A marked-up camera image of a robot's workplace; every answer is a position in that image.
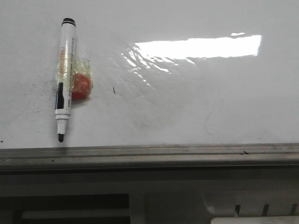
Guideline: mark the red magnet taped to marker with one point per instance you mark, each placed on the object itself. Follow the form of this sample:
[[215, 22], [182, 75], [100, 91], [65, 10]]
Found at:
[[82, 79]]

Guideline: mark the white black whiteboard marker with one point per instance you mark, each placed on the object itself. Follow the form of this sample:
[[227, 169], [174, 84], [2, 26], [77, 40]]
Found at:
[[64, 76]]

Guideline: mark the grey base with slots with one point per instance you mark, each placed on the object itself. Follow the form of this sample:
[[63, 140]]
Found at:
[[244, 196]]

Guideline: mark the white whiteboard with metal frame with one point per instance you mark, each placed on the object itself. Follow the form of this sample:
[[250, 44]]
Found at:
[[176, 83]]

